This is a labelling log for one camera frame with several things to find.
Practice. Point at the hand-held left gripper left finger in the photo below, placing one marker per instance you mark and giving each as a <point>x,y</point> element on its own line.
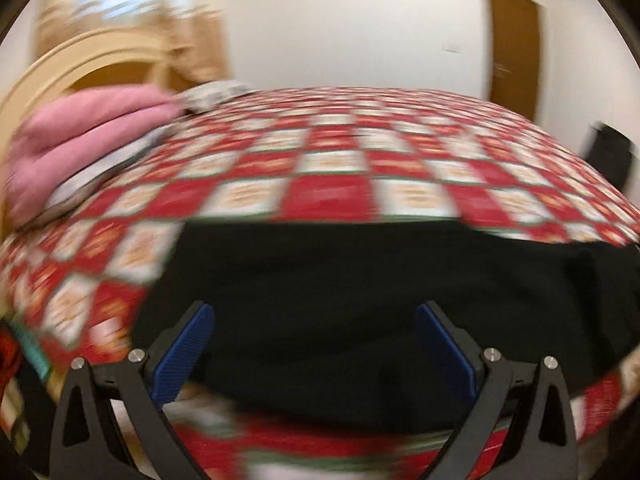
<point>182,355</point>

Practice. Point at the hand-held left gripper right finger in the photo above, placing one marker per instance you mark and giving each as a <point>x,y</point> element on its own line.
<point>447,355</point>

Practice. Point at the black pants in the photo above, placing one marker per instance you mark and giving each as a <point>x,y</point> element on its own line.
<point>375,310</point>

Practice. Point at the pile of colourful clothes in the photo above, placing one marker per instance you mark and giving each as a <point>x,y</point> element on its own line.
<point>20,375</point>

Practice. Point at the red checkered printed bedspread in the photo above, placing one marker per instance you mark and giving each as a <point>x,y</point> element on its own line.
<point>350,160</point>

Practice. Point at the pink folded quilt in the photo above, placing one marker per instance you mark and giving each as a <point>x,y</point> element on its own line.
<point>75,150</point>

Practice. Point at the black bag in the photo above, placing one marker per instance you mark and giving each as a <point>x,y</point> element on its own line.
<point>610,152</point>

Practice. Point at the white printed pillow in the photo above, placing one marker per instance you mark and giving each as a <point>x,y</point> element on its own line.
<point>212,95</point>

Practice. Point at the cream wooden headboard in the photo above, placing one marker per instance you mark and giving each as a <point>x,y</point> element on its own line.
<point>80,65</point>

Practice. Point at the brown wooden door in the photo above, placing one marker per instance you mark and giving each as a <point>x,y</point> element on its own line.
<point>515,45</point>

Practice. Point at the beige and white curtain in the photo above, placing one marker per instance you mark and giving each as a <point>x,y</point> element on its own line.
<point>150,25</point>

